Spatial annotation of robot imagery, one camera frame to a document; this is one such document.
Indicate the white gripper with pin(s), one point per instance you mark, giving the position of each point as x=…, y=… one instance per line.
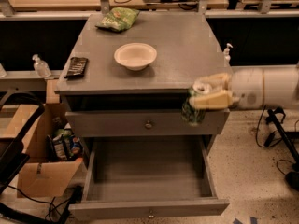
x=248, y=86

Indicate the green soda can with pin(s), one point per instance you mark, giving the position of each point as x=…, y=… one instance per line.
x=189, y=114

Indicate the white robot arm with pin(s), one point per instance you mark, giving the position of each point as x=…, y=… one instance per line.
x=280, y=87

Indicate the grey drawer cabinet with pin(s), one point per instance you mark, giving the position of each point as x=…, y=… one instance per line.
x=136, y=81

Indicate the closed grey top drawer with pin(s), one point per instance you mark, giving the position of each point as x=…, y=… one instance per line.
x=142, y=123

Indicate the open grey middle drawer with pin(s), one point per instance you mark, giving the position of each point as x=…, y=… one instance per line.
x=139, y=177

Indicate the white pump bottle right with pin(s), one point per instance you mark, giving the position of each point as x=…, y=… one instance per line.
x=226, y=52

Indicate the white bowl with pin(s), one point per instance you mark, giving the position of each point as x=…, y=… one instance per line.
x=135, y=56

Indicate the green chip bag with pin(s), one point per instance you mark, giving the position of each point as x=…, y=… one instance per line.
x=118, y=19

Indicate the snack bags in box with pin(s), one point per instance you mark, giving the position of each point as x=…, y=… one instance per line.
x=63, y=145

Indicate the clear sanitizer bottle left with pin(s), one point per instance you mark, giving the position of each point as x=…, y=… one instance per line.
x=41, y=67

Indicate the cardboard box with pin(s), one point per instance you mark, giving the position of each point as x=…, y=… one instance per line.
x=42, y=176

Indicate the black stand with cables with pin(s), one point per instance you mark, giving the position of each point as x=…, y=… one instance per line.
x=277, y=116

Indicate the black chair frame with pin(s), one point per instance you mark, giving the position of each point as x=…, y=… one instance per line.
x=12, y=158

